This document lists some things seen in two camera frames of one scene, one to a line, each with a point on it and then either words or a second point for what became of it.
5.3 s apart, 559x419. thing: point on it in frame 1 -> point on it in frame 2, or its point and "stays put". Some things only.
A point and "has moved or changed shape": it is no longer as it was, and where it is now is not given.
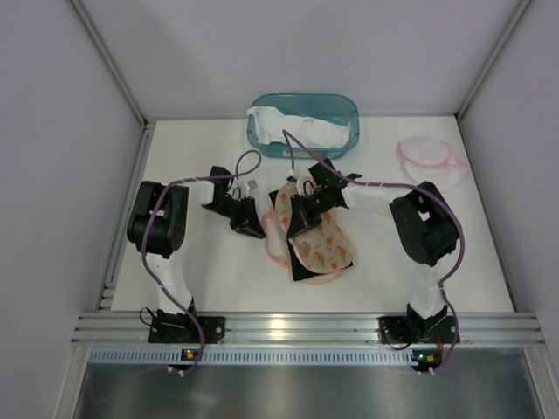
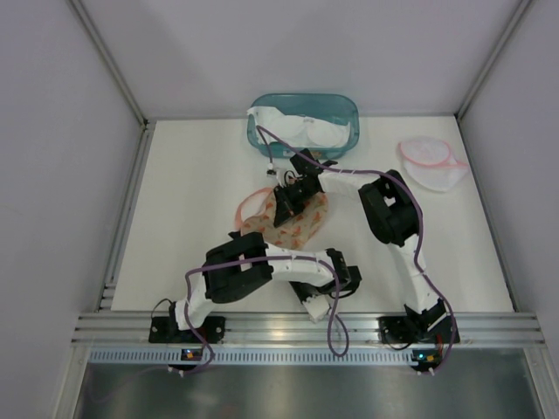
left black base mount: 182,328 stays put
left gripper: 240,209 -> 303,291
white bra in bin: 312,131 stays put
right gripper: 303,214 -> 290,198
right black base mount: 410,330 stays put
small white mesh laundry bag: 431,160 stays put
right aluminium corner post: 520,10 stays put
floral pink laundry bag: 326,247 has moved or changed shape
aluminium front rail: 132,330 stays put
